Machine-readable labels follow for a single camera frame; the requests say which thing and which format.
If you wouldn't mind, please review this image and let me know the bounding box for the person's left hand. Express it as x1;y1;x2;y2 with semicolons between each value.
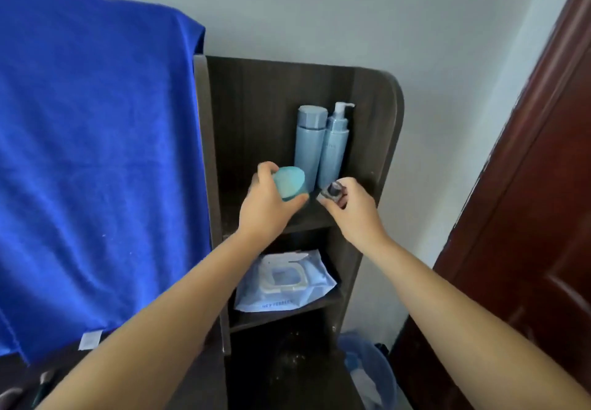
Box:
236;161;310;242

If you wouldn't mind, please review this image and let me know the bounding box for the person's right hand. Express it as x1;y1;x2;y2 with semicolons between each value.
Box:
320;177;391;252

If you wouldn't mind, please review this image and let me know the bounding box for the small dark glass jar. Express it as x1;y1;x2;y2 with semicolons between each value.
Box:
317;181;348;208

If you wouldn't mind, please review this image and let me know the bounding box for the person's right forearm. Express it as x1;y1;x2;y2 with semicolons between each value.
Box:
368;237;591;410

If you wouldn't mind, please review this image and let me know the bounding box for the person's left forearm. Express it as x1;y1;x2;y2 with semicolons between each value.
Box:
36;231;260;410

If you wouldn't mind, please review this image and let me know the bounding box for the light blue pump bottle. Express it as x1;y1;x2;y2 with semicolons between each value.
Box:
316;102;356;191

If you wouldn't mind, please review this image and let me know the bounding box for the dark wooden shelf unit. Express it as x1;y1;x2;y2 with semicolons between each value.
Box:
193;54;405;410

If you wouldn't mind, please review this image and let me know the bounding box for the light blue capped bottle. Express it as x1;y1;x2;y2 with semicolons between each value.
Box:
294;105;329;192

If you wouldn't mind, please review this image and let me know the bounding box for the wet wipes pack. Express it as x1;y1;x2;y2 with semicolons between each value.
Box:
234;249;338;313

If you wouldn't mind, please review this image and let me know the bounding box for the blue trash bin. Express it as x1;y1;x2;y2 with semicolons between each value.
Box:
337;334;399;410

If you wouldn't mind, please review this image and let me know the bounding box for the dark red wooden door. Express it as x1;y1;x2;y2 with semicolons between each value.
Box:
389;0;591;410

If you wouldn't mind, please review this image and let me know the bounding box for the blue towel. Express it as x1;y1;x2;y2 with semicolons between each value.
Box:
0;0;213;365

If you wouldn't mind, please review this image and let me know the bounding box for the white towel label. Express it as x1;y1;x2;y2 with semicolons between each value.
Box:
78;330;104;351

